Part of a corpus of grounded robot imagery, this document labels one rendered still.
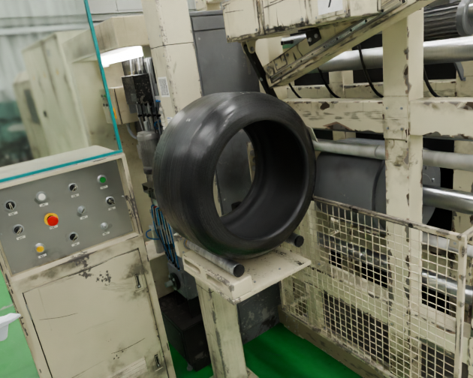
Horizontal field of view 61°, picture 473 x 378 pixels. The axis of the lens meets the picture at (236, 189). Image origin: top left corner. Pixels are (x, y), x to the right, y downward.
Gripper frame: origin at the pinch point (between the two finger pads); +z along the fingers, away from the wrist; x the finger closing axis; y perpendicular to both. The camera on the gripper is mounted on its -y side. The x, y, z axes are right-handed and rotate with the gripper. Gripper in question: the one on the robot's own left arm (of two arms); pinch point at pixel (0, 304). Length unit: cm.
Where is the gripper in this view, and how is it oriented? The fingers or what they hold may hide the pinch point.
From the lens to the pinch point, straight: 122.2
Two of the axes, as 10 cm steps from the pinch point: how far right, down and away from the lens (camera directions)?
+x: 9.1, 1.4, -3.9
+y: 0.1, 9.3, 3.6
